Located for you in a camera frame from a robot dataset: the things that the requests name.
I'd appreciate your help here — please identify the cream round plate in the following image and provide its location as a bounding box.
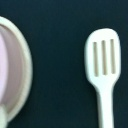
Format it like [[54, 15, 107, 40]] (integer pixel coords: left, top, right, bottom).
[[0, 16, 33, 124]]

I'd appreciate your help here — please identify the black table mat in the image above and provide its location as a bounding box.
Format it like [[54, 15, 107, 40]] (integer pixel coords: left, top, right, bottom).
[[0, 0, 128, 128]]

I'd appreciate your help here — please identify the pink pot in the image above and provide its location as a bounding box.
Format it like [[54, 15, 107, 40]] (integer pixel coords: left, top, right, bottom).
[[0, 26, 24, 128]]

